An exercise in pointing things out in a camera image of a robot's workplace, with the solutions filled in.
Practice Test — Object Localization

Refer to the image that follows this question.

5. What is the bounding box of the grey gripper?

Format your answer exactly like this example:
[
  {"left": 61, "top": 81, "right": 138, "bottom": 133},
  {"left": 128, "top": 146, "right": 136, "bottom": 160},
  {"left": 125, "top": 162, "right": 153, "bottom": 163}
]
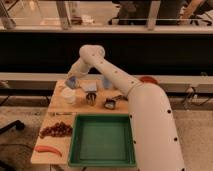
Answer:
[{"left": 81, "top": 82, "right": 98, "bottom": 106}]

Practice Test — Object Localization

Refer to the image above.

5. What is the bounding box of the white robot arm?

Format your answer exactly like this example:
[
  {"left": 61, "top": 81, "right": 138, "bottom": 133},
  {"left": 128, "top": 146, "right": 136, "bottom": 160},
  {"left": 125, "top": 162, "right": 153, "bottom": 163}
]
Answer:
[{"left": 68, "top": 45, "right": 186, "bottom": 171}]

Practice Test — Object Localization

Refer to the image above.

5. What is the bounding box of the blue sponge piece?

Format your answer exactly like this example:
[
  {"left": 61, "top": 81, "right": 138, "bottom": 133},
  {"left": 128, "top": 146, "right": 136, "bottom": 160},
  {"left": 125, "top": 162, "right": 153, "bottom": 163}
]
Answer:
[{"left": 102, "top": 78, "right": 113, "bottom": 89}]

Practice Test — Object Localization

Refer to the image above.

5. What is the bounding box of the white paper cup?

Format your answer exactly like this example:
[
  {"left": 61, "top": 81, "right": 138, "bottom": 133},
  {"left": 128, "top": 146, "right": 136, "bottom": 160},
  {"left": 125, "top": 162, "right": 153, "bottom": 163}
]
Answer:
[{"left": 61, "top": 88, "right": 76, "bottom": 104}]

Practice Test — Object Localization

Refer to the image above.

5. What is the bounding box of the dark metal tool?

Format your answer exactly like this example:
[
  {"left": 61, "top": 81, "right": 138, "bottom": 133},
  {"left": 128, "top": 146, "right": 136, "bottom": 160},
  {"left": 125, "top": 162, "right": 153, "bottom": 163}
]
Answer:
[{"left": 104, "top": 95, "right": 126, "bottom": 110}]

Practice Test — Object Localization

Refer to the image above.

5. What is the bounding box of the green plastic tray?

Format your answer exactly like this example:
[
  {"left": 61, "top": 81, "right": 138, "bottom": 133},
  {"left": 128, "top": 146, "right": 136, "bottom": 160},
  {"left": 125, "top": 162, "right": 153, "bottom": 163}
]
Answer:
[{"left": 68, "top": 114, "right": 136, "bottom": 167}]

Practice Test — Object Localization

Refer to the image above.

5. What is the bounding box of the bunch of red grapes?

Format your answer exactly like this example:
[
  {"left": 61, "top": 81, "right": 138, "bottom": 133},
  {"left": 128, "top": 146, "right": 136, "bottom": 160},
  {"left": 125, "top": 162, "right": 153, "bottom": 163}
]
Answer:
[{"left": 39, "top": 122, "right": 72, "bottom": 138}]

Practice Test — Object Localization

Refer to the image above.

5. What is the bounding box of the red bowl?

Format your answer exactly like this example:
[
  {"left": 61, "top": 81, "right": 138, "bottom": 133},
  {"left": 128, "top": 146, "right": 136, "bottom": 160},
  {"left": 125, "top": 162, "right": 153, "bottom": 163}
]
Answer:
[{"left": 139, "top": 76, "right": 158, "bottom": 85}]

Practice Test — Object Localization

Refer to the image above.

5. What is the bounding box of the red chili pepper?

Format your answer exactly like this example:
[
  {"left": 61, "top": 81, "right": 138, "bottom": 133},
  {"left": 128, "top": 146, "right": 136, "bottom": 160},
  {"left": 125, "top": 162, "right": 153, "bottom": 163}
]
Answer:
[{"left": 34, "top": 145, "right": 62, "bottom": 157}]

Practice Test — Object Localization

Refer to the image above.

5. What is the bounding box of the black office chair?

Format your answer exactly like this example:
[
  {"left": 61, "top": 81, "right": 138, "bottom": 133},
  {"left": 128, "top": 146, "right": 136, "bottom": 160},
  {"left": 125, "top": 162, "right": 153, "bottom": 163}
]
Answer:
[{"left": 108, "top": 0, "right": 213, "bottom": 25}]

